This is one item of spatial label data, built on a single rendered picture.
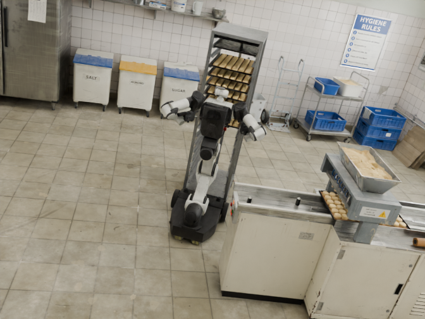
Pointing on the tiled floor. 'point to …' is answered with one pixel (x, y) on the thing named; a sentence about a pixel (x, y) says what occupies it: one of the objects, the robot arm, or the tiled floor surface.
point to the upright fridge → (35, 50)
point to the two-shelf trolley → (338, 112)
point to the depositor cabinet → (367, 277)
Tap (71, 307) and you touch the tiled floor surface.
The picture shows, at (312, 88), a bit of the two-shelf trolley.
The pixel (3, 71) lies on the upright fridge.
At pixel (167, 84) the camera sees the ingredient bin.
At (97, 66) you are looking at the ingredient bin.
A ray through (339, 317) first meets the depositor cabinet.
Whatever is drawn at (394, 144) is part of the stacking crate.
